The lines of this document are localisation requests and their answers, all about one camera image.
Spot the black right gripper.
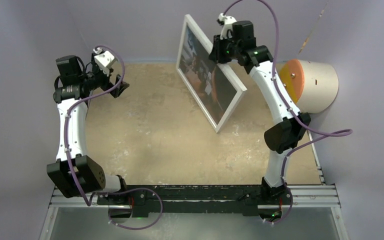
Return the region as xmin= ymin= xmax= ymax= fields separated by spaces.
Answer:
xmin=208 ymin=34 xmax=241 ymax=66

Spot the wooden picture frame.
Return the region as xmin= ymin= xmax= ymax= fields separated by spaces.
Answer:
xmin=175 ymin=14 xmax=247 ymax=133

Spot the glossy printed photo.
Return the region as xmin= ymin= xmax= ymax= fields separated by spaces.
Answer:
xmin=179 ymin=25 xmax=238 ymax=125

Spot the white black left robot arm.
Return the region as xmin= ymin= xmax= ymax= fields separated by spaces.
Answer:
xmin=46 ymin=51 xmax=130 ymax=205

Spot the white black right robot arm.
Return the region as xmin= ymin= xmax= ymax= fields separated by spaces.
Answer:
xmin=209 ymin=17 xmax=311 ymax=204

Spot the white cylinder orange disc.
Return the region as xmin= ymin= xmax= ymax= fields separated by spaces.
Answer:
xmin=278 ymin=59 xmax=339 ymax=114

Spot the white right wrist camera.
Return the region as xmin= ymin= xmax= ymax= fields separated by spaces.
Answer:
xmin=217 ymin=13 xmax=237 ymax=40

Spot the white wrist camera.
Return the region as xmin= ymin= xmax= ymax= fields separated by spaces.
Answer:
xmin=93 ymin=47 xmax=117 ymax=77
xmin=217 ymin=13 xmax=237 ymax=40

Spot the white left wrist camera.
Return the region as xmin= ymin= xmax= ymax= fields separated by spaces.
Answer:
xmin=93 ymin=47 xmax=117 ymax=77

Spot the black aluminium mounting rail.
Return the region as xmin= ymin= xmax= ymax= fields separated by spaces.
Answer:
xmin=48 ymin=184 xmax=341 ymax=218

